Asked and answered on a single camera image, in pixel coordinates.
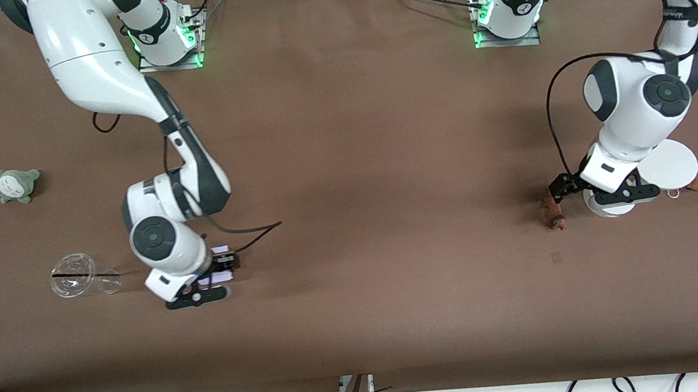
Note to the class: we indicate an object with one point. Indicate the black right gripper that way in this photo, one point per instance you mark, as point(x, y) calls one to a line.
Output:
point(229, 260)

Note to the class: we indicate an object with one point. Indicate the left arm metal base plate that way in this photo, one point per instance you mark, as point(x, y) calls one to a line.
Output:
point(529, 39)

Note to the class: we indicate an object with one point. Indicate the black straw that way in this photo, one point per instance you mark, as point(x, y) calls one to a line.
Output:
point(75, 273)

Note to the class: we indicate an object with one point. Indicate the clear plastic cup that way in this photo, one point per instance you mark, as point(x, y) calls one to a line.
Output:
point(79, 283)

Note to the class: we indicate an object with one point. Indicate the grey-green plush toy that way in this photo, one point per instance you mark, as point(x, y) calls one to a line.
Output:
point(15, 185)

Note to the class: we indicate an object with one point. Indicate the small brown plush toy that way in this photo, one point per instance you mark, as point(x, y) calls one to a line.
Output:
point(554, 213)

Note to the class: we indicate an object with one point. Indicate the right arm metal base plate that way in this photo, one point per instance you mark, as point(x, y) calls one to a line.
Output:
point(196, 38)

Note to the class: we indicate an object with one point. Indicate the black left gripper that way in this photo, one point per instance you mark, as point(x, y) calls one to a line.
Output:
point(564, 186)

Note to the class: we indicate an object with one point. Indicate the brown table cover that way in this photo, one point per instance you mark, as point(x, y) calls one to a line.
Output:
point(360, 316)

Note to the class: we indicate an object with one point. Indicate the white round desk lamp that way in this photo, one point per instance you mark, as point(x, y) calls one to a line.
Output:
point(672, 165)

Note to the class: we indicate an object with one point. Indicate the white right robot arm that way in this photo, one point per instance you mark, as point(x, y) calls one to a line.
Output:
point(86, 55)

